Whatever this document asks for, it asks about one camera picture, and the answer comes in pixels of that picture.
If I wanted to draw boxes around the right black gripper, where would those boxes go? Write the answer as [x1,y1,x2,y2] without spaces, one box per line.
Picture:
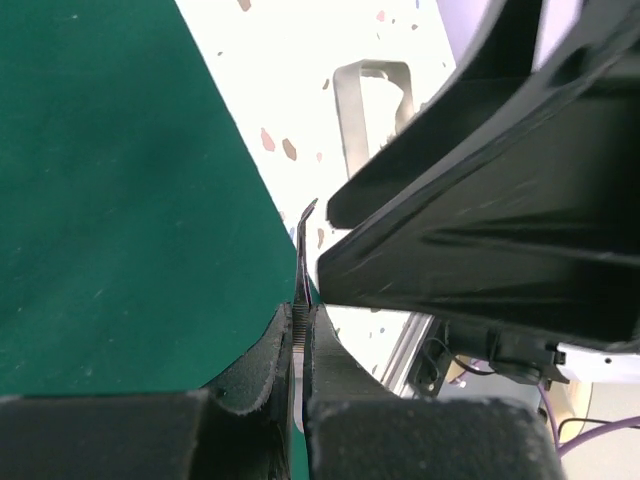
[318,1,639,350]

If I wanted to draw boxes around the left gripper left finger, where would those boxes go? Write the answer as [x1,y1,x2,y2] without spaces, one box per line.
[1,304,293,479]

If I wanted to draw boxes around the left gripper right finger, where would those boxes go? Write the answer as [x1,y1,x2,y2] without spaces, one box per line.
[303,305,564,479]

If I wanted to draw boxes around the curved steel tweezers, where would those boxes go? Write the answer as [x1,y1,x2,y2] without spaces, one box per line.
[292,199,318,432]

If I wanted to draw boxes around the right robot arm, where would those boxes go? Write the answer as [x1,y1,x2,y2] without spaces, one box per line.
[317,1,639,385]

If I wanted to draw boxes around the green surgical cloth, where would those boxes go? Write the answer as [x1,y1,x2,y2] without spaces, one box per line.
[1,1,297,399]

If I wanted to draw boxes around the metal instrument tray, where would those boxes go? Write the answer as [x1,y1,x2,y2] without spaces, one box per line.
[333,59,414,177]

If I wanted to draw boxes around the aluminium rail frame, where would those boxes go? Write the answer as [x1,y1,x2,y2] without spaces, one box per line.
[380,313,435,398]

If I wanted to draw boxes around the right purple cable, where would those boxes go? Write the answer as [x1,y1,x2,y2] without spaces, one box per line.
[534,382,640,459]

